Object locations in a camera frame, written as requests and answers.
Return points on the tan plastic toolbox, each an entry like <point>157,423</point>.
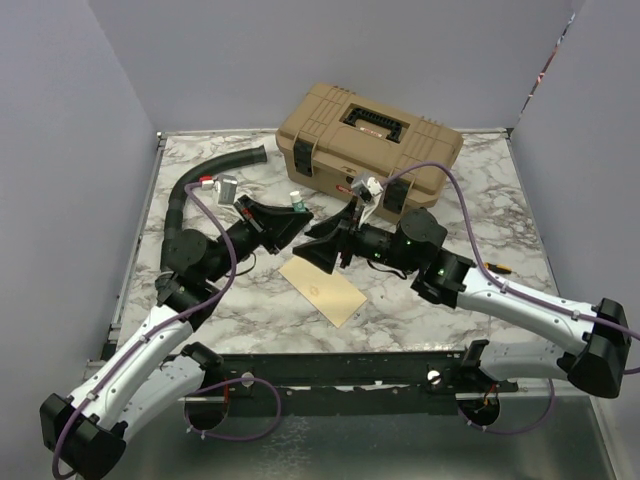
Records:
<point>335,135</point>

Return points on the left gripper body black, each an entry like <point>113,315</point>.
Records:
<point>246,212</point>

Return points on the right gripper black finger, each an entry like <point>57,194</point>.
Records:
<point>322,253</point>
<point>323,228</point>

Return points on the cream paper envelope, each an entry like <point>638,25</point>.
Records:
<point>331,294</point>

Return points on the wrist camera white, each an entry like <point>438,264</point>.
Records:
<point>368,189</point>
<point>224,187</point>

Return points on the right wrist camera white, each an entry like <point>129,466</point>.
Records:
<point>368,189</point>

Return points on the yellow handled screwdriver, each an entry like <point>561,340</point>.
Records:
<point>499,269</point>

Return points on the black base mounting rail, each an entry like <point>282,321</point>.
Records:
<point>343,384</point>

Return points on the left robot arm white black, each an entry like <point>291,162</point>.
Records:
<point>88,430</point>

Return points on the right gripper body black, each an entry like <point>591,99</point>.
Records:
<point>359,242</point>

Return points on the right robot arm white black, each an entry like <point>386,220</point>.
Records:
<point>586,345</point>

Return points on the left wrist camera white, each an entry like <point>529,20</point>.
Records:
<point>224,187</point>

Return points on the green white glue stick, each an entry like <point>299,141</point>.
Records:
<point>297,201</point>

